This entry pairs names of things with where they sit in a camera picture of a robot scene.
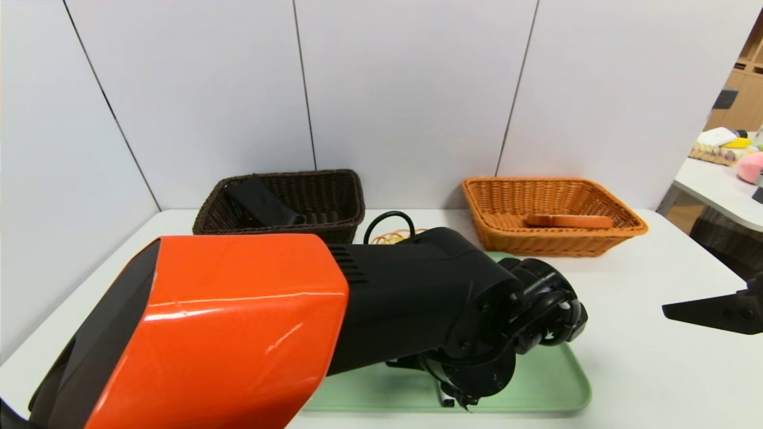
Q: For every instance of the dark brown wicker basket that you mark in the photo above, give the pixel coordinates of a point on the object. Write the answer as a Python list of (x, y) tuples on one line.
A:
[(334, 202)]

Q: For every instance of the light green plastic tray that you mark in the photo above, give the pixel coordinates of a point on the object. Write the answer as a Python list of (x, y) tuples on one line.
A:
[(548, 381)]

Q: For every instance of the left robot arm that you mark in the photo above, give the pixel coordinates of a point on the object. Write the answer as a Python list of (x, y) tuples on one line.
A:
[(238, 328)]

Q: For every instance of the black soft pouch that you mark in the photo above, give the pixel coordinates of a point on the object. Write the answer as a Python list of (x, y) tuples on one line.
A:
[(262, 202)]

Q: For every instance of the white box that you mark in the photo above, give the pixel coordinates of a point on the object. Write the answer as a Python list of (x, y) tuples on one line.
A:
[(714, 137)]

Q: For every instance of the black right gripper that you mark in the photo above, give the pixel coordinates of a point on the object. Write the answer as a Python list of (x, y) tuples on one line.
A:
[(756, 298)]

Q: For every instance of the pink plush toy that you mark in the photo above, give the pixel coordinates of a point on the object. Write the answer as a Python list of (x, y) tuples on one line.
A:
[(751, 168)]

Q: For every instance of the small black box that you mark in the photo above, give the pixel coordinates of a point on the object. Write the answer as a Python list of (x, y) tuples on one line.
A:
[(759, 193)]

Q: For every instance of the yellow toy banana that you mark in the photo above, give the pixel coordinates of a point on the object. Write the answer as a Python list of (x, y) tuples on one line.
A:
[(736, 143)]

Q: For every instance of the toy bread slice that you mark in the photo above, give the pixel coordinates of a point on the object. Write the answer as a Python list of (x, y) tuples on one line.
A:
[(566, 221)]

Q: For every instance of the wooden shelf cabinet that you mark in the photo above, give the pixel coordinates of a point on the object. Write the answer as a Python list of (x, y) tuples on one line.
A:
[(748, 101)]

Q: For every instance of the brown egg tray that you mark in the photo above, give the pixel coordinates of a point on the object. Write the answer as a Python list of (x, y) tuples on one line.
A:
[(710, 155)]

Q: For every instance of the white side table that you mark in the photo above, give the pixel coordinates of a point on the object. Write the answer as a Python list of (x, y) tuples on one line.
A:
[(715, 187)]

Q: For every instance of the small yellow wicker basket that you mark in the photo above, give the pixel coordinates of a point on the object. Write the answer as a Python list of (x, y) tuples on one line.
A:
[(390, 238)]

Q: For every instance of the clear plastic bottle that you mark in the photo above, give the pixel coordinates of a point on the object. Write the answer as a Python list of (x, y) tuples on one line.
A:
[(759, 137)]

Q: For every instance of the orange wicker basket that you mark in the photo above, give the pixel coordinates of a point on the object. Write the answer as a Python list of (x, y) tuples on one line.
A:
[(536, 241)]

